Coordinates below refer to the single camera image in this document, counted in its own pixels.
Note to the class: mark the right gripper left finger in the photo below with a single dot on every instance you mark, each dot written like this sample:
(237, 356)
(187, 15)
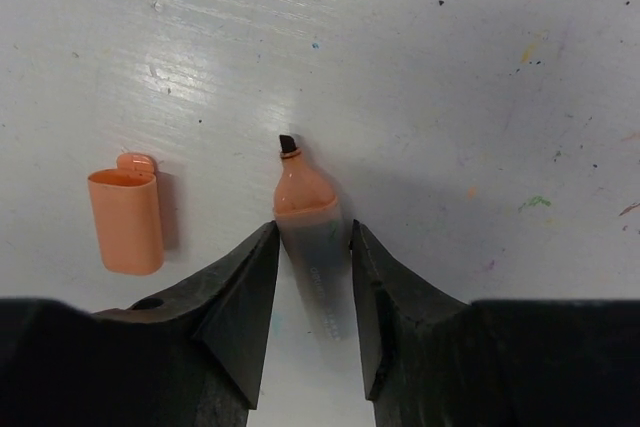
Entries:
(224, 308)

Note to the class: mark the grey pen orange tip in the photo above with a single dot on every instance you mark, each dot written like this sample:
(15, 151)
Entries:
(307, 211)

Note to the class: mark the orange pen cap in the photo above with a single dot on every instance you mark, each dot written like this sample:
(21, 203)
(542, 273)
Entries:
(126, 212)

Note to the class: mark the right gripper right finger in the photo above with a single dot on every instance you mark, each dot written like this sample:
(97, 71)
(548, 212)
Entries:
(394, 306)

